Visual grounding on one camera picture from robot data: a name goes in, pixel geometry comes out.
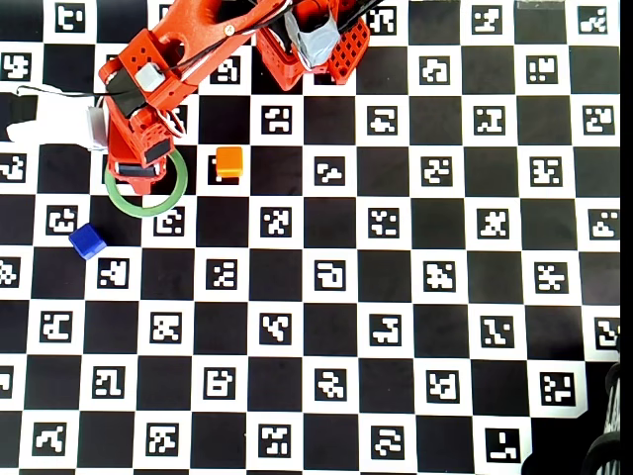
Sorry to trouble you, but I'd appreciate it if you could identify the red robot base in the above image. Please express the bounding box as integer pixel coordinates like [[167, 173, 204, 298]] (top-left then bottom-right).
[[254, 0, 372, 93]]

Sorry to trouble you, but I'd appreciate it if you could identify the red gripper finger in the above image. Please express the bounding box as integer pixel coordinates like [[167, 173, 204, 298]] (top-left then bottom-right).
[[115, 174, 160, 198]]

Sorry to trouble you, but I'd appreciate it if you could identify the small grey square block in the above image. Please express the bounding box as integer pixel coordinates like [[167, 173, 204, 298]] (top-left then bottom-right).
[[134, 61, 167, 93]]

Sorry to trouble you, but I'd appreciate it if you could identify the black flexible camera stand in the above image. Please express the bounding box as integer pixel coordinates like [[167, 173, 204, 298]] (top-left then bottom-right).
[[583, 360, 622, 475]]

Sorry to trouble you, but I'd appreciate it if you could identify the green ring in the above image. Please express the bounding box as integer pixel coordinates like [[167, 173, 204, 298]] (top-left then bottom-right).
[[103, 147, 190, 219]]

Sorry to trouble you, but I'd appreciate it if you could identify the grey duct tape wrap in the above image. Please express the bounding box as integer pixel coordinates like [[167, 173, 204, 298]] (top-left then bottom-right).
[[284, 12, 342, 70]]

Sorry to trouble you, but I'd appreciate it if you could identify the checkerboard marker mat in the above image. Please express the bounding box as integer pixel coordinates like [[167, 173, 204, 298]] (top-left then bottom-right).
[[0, 0, 622, 475]]

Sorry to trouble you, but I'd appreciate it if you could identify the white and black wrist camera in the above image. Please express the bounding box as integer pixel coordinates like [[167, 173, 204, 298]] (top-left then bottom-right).
[[5, 83, 108, 152]]

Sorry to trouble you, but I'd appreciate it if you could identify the thin black camera cable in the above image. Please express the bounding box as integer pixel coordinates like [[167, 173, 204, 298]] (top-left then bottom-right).
[[17, 9, 288, 100]]

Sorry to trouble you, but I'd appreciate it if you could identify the orange cube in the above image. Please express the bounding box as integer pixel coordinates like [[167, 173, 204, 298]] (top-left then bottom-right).
[[215, 145, 245, 179]]

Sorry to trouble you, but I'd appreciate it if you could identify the black power cable with plug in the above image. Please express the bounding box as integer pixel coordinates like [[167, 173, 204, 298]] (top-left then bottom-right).
[[340, 0, 387, 26]]

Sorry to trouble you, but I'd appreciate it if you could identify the blue cube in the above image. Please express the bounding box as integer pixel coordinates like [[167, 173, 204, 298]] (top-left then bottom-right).
[[67, 222, 108, 261]]

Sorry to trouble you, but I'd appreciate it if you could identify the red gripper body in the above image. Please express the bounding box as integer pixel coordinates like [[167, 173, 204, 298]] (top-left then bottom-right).
[[104, 96, 176, 182]]

